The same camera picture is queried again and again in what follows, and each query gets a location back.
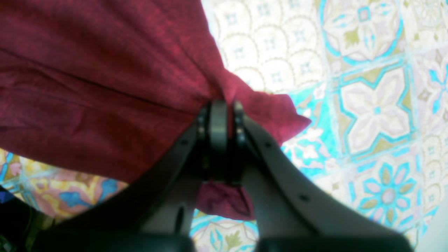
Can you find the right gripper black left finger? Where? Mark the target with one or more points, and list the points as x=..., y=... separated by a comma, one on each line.
x=155, y=212

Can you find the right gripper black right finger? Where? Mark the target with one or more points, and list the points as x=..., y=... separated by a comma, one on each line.
x=294, y=214

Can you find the patterned tablecloth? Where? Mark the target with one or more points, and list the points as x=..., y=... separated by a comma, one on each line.
x=372, y=77

